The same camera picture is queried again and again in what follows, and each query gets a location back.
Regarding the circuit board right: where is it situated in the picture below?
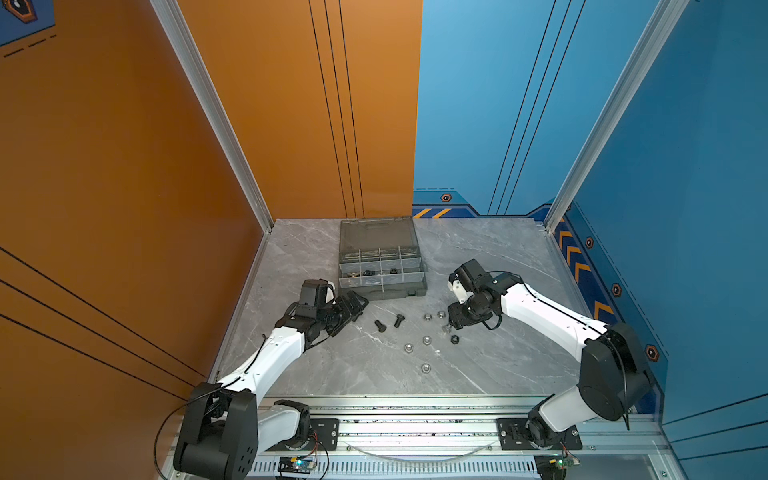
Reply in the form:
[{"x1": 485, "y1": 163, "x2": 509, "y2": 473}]
[{"x1": 534, "y1": 455, "x2": 581, "y2": 480}]

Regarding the aluminium front rail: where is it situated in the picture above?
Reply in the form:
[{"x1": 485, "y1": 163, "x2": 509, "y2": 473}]
[{"x1": 246, "y1": 395, "x2": 686, "y2": 479}]

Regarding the aluminium left corner post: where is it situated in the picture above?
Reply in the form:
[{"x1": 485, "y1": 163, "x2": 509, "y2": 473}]
[{"x1": 149, "y1": 0, "x2": 274, "y2": 234}]

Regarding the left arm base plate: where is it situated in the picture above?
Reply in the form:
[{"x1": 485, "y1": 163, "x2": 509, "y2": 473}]
[{"x1": 268, "y1": 418, "x2": 340, "y2": 452}]

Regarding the white cable on rail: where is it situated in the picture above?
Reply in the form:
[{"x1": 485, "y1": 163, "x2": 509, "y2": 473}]
[{"x1": 341, "y1": 442, "x2": 496, "y2": 464}]

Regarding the aluminium right corner post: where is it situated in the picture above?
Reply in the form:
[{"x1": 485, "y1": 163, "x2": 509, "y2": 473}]
[{"x1": 543, "y1": 0, "x2": 689, "y2": 234}]

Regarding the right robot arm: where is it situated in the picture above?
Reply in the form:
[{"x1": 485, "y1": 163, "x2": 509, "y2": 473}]
[{"x1": 448, "y1": 259, "x2": 656, "y2": 449}]

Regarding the grey plastic organizer box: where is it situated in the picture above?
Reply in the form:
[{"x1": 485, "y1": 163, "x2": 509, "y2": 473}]
[{"x1": 338, "y1": 217, "x2": 427, "y2": 301}]

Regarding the aluminium corner post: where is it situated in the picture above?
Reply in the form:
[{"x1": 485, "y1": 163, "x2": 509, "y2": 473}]
[
  {"x1": 149, "y1": 0, "x2": 274, "y2": 234},
  {"x1": 543, "y1": 0, "x2": 689, "y2": 234}
]

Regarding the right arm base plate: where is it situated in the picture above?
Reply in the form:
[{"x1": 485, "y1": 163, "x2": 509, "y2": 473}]
[{"x1": 495, "y1": 417, "x2": 583, "y2": 451}]

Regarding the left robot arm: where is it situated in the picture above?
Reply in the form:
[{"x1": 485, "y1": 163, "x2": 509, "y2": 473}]
[{"x1": 173, "y1": 279, "x2": 369, "y2": 479}]

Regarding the green circuit board left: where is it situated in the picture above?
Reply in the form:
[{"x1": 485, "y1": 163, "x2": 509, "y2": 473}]
[{"x1": 277, "y1": 457, "x2": 318, "y2": 478}]

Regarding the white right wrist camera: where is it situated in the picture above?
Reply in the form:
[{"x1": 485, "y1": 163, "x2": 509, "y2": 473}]
[{"x1": 450, "y1": 280, "x2": 471, "y2": 304}]

